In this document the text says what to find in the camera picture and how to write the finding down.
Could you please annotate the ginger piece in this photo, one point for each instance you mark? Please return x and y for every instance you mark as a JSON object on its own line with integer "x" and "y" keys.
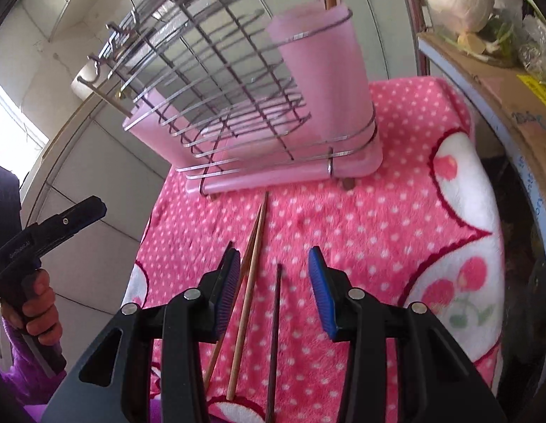
{"x": 472, "y": 44}

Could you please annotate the pink polka-dot blanket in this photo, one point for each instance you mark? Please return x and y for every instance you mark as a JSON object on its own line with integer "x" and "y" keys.
{"x": 365, "y": 211}

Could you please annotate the window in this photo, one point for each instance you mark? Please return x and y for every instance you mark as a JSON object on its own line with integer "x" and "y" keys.
{"x": 13, "y": 127}

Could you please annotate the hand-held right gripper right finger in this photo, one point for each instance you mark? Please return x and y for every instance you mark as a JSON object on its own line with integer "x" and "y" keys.
{"x": 321, "y": 295}

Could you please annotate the person's left hand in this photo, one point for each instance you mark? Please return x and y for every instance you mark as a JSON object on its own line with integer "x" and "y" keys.
{"x": 43, "y": 317}

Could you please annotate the plastic bag of greens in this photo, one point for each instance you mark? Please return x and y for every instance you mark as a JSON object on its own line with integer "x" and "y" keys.
{"x": 537, "y": 44}

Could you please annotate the metal shelf rack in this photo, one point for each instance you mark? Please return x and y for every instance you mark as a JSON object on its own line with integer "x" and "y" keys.
{"x": 511, "y": 154}

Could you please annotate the dark brown chopstick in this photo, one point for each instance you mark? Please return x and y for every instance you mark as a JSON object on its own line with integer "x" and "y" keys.
{"x": 275, "y": 339}

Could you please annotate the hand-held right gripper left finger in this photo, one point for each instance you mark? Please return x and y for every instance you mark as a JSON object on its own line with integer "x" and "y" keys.
{"x": 226, "y": 299}

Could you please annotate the person's left forearm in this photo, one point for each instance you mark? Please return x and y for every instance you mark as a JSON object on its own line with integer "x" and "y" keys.
{"x": 21, "y": 374}

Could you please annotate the cardboard box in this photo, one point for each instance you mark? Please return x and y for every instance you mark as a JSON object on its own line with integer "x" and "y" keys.
{"x": 498, "y": 83}

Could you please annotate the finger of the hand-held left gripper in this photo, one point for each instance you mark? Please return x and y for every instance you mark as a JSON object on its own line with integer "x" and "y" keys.
{"x": 74, "y": 220}

